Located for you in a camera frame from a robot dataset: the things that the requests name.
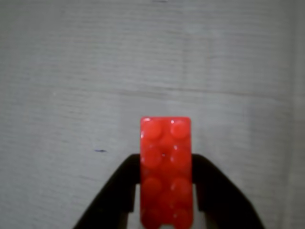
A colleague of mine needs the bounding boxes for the brown corrugated cardboard sheet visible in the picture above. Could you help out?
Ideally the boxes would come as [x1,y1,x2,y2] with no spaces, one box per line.
[0,0,305,229]

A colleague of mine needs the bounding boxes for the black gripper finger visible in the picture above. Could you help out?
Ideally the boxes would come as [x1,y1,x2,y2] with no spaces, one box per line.
[72,154,142,229]
[191,154,265,229]

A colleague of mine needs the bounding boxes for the red lego block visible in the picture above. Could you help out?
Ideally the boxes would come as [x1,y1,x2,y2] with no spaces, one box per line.
[139,116,193,229]

